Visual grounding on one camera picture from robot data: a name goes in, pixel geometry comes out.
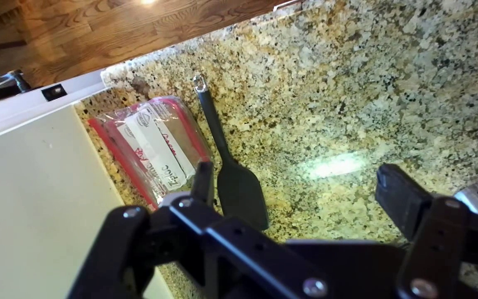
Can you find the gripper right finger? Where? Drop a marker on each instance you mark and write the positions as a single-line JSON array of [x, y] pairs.
[[438, 249]]

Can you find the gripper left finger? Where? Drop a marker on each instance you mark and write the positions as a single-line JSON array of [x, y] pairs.
[[230, 253]]

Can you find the black spatula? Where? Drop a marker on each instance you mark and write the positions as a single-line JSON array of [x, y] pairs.
[[239, 191]]

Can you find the clear zip bag red seal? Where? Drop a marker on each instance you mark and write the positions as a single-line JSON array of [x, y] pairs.
[[156, 145]]

